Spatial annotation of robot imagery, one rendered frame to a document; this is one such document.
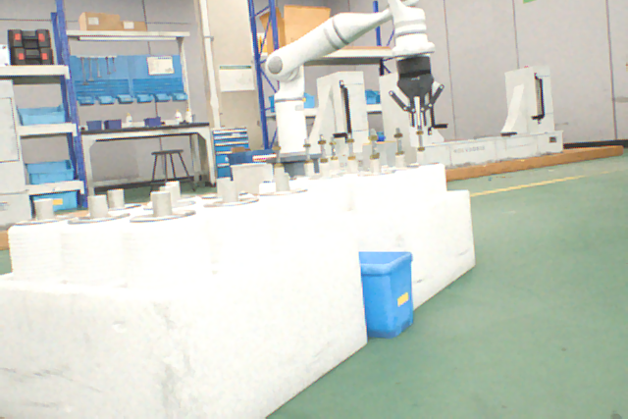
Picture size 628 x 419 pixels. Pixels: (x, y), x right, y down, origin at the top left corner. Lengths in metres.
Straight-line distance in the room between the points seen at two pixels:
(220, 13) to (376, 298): 7.18
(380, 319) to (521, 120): 4.10
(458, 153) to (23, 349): 3.68
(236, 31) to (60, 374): 7.36
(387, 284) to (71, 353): 0.46
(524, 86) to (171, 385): 4.58
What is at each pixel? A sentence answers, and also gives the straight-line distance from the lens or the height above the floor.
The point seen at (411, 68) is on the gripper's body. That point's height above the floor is 0.47.
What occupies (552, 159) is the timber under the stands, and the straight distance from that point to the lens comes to 4.83.
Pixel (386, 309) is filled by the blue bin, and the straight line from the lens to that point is 0.93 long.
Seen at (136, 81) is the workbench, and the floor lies 1.35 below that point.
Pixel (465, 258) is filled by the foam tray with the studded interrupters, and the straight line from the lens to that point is 1.35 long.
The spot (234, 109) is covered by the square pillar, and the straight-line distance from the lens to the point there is 7.76.
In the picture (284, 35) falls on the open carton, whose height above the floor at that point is 1.63.
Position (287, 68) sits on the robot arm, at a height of 0.57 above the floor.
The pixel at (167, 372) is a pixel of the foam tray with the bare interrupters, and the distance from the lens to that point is 0.62.
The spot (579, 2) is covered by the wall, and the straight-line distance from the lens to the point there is 7.18.
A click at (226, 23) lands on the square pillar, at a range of 7.95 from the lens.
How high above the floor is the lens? 0.31
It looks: 3 degrees down
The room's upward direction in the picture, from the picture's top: 6 degrees counter-clockwise
